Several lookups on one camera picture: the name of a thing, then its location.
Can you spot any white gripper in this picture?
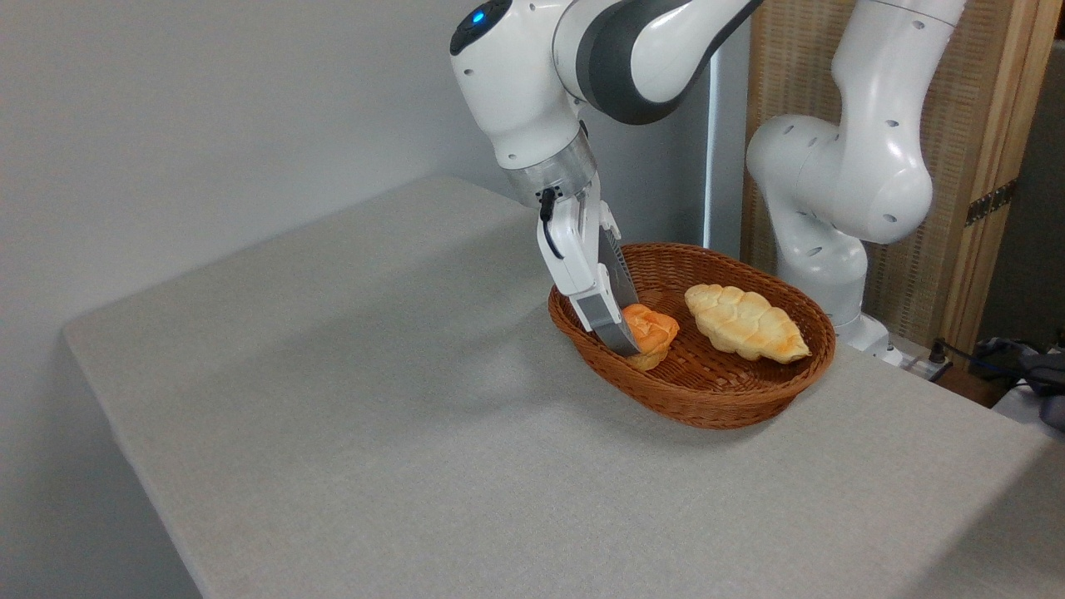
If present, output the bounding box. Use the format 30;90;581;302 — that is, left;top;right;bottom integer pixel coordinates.
537;188;641;358

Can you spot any orange round bread roll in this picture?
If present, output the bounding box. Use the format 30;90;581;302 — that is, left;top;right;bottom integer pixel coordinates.
620;304;681;372

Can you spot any pale braided long bread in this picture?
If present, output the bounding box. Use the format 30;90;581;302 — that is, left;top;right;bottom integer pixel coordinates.
684;284;812;365

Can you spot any brown wicker basket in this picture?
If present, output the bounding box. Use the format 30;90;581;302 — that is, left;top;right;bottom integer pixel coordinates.
547;242;837;431

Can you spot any grey tablecloth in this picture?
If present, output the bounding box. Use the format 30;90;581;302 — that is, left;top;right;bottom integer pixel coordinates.
62;175;1065;599

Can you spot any dark metal hinge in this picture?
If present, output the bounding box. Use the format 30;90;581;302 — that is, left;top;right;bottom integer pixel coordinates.
965;179;1018;227

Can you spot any wooden rattan folding screen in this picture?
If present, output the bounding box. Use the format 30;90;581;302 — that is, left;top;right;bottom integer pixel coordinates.
741;0;1065;350

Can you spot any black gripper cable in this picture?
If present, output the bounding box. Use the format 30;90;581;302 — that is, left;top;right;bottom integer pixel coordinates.
538;187;567;260

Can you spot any white vertical post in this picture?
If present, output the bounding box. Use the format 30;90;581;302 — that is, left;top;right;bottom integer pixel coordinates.
703;25;752;259

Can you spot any black power cable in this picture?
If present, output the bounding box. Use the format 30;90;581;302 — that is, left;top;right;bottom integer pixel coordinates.
930;337;1041;385

